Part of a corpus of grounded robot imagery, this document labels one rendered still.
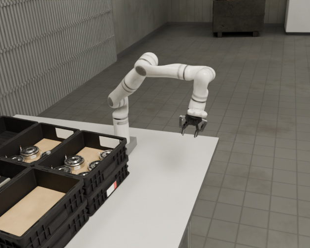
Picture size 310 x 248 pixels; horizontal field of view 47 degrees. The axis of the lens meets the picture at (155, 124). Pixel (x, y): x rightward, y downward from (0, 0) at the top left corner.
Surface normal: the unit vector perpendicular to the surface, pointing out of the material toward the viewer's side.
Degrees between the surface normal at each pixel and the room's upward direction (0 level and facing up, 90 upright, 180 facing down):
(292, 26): 90
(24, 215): 0
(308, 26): 90
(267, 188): 0
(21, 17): 90
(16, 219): 0
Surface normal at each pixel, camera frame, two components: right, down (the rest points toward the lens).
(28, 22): 0.94, 0.11
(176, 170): -0.04, -0.90
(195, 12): -0.32, 0.43
